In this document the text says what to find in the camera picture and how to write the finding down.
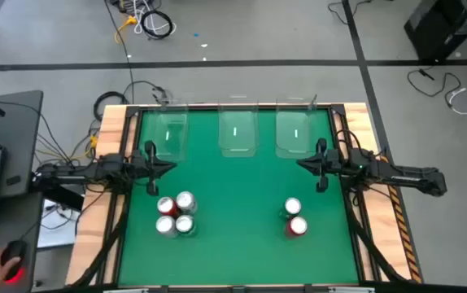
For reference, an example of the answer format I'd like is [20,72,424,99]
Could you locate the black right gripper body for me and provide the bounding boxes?
[316,138,343,194]

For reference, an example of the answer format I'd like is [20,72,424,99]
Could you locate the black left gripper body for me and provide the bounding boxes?
[130,140,160,197]

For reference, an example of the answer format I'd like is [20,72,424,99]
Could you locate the clear plastic bin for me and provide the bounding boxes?
[148,100,190,163]
[274,95,319,160]
[216,99,260,159]

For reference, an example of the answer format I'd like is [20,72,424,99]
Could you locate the red Coke can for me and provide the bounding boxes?
[156,196,180,218]
[284,216,309,239]

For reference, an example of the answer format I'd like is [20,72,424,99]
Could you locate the green Sprite can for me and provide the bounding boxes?
[280,197,303,221]
[175,214,198,238]

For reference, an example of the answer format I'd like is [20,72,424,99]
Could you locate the yellow black hazard tape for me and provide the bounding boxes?
[379,156,421,282]

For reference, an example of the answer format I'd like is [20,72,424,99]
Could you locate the green table mat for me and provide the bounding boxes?
[117,108,360,286]

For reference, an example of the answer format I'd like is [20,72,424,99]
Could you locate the white paper sheets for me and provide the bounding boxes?
[37,198,81,249]

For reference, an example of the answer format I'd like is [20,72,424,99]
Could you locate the grey side table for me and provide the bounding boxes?
[0,90,44,293]

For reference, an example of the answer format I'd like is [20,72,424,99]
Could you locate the black computer mouse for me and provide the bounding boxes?
[0,239,28,282]

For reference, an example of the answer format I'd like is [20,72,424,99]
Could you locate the black equipment case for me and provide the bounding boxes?
[404,0,467,62]

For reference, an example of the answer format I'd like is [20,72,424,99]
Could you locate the coiled black cable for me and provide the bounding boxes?
[93,90,131,122]
[140,10,174,41]

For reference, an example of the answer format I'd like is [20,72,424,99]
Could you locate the thin black floor cable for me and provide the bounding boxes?
[326,0,375,25]
[103,0,135,105]
[406,67,462,98]

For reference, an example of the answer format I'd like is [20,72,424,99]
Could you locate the yellow floor cable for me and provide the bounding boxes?
[114,15,137,45]

